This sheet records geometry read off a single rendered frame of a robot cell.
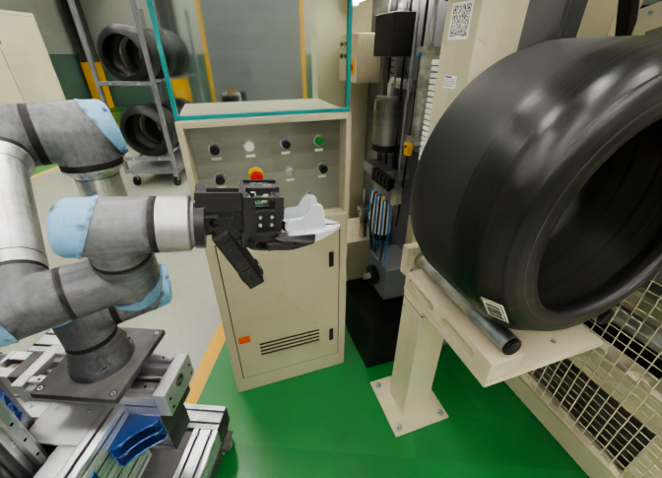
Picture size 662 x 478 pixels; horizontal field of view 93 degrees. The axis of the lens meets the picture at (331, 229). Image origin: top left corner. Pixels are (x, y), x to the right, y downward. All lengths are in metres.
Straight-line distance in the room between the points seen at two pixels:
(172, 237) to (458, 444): 1.49
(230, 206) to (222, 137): 0.68
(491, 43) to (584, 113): 0.40
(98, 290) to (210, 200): 0.19
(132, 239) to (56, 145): 0.39
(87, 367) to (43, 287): 0.53
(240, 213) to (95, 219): 0.16
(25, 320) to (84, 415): 0.63
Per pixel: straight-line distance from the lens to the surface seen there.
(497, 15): 0.92
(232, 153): 1.12
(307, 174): 1.18
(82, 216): 0.46
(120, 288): 0.52
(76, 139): 0.80
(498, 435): 1.78
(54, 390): 1.11
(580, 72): 0.61
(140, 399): 1.06
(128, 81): 4.30
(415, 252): 0.95
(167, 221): 0.43
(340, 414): 1.67
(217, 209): 0.44
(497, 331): 0.80
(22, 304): 0.53
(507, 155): 0.55
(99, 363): 1.04
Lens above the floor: 1.45
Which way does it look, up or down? 30 degrees down
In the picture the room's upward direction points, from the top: straight up
